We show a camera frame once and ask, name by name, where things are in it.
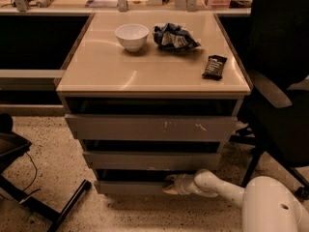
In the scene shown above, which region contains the crumpled blue chip bag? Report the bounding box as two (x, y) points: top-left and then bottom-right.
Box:
(153, 23), (200, 51)

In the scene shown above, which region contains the black snack bar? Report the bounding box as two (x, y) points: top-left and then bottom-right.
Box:
(202, 55), (227, 80)

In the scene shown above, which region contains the grey top drawer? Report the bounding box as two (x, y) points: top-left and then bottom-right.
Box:
(65, 114), (237, 142)

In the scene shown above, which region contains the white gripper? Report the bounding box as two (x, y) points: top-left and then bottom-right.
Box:
(162, 174), (200, 195)

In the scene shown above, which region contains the grey drawer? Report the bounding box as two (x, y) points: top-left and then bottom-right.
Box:
(65, 114), (237, 142)
(93, 168), (197, 196)
(83, 151), (221, 171)

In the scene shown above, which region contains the grey drawer cabinet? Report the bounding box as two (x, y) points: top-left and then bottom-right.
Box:
(56, 11), (253, 196)

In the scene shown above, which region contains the black stand left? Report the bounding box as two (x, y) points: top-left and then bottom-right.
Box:
(0, 117), (89, 232)

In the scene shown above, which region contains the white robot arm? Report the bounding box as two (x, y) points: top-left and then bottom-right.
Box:
(163, 169), (309, 232)

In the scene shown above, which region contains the black cable on floor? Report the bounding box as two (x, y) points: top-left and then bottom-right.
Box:
(18, 151), (42, 205)

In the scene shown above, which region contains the black office chair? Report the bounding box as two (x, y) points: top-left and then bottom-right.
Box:
(231, 0), (309, 199)

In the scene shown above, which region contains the white bowl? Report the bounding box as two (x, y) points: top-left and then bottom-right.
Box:
(115, 24), (149, 52)

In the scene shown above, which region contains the grey bottom drawer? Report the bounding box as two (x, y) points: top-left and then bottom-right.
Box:
(93, 168), (197, 196)

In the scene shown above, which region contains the grey middle drawer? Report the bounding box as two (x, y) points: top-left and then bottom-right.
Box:
(83, 151), (221, 171)

